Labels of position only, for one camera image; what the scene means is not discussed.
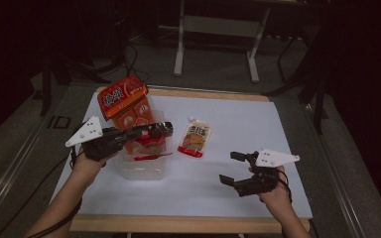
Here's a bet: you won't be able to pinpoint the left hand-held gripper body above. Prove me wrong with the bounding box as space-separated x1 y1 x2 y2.
64 115 138 163

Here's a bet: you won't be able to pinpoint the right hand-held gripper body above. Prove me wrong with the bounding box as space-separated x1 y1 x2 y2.
232 148 302 198

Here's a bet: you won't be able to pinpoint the black and red snack packet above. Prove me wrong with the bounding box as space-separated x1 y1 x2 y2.
132 122 175 163

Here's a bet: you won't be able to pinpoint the clear plastic container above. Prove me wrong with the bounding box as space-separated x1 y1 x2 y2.
116 109 175 181

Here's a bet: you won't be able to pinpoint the large orange snack bag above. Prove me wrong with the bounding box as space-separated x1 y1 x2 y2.
97 74 157 157

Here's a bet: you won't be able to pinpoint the person's left hand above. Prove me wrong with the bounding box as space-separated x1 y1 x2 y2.
69 145 120 181

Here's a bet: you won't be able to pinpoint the person's right hand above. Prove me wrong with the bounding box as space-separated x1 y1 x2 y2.
248 165 294 216

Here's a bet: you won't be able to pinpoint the black floor socket plate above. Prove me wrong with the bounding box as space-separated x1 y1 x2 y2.
48 115 71 130

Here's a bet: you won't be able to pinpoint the white table sheet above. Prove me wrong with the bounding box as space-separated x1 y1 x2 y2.
51 91 314 219

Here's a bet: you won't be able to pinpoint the beige snack pouch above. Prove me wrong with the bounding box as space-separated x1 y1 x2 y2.
177 116 212 159

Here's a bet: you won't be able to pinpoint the black metal stand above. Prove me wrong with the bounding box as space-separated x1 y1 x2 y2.
264 33 330 135
39 49 112 117

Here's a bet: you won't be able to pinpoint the wooden table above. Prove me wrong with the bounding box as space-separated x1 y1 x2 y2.
68 86 312 234

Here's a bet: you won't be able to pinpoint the white metal stand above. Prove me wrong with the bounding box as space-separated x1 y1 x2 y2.
173 0 272 83

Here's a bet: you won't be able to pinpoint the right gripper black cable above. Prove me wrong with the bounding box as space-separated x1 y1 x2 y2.
277 170 294 204

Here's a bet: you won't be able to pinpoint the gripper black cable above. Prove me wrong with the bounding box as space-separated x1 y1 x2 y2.
277 170 294 204
0 145 83 238

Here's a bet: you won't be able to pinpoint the black floor cables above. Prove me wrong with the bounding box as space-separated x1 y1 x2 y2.
123 43 152 89

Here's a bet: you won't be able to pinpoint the metal floor rail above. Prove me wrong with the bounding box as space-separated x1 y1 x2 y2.
306 103 368 238
0 115 49 229

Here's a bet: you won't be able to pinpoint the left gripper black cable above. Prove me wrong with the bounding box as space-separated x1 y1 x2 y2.
0 145 83 238

